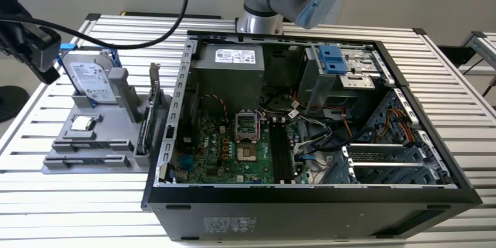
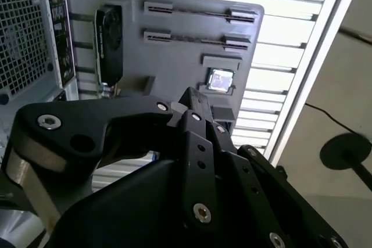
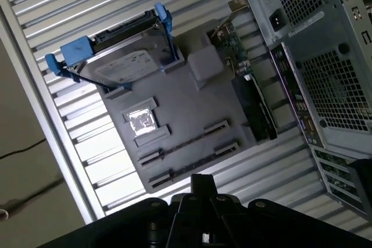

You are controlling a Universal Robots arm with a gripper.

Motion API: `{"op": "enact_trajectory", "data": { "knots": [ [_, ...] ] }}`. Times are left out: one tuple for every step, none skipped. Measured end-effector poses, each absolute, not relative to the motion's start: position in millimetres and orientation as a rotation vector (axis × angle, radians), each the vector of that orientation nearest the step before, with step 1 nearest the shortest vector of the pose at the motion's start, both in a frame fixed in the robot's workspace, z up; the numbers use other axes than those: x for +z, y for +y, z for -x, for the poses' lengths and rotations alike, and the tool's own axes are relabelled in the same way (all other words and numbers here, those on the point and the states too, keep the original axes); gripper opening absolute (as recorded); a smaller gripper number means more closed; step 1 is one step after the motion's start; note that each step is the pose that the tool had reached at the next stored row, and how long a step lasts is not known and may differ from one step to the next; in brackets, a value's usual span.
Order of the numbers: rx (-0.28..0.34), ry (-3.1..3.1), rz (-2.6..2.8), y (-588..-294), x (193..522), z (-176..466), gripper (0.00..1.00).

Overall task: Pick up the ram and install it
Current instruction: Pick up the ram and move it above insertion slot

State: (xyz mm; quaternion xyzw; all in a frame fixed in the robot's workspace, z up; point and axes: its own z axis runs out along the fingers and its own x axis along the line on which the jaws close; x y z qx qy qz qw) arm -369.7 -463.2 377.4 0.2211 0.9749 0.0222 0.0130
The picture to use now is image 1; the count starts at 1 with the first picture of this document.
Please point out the dark RAM stick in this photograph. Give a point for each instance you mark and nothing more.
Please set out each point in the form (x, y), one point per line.
(91, 144)

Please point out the black RAM slot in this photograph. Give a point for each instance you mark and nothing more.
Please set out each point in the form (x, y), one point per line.
(289, 149)
(274, 149)
(283, 149)
(278, 149)

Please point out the hard disk in blue carrier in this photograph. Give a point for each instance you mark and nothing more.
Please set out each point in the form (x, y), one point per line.
(87, 76)

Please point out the black round floor base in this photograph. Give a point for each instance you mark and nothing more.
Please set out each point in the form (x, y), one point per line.
(11, 100)

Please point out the silver CPU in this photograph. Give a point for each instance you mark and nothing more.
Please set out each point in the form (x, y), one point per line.
(83, 123)

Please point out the grey parts rack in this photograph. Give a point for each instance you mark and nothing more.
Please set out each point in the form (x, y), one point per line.
(113, 126)

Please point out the grey power supply unit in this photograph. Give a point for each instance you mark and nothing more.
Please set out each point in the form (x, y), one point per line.
(229, 85)

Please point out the CPU socket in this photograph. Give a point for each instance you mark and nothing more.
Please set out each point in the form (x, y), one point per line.
(247, 152)

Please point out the green motherboard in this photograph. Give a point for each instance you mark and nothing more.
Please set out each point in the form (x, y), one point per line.
(233, 169)

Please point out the blue drive bay latch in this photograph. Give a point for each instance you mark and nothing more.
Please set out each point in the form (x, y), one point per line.
(331, 56)

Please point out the metal drive cage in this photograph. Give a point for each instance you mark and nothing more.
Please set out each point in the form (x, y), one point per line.
(330, 91)

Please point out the black PC case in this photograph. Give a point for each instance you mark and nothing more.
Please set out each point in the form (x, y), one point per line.
(271, 216)

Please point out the metal disk bay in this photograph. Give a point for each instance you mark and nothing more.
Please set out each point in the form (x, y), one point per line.
(382, 164)

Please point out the metal side table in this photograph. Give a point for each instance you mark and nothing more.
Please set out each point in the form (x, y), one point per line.
(485, 47)

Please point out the white camera with black plate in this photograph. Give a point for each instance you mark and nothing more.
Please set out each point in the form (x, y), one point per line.
(45, 53)

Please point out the graphics card with bracket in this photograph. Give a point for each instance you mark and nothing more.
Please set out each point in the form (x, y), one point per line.
(143, 134)

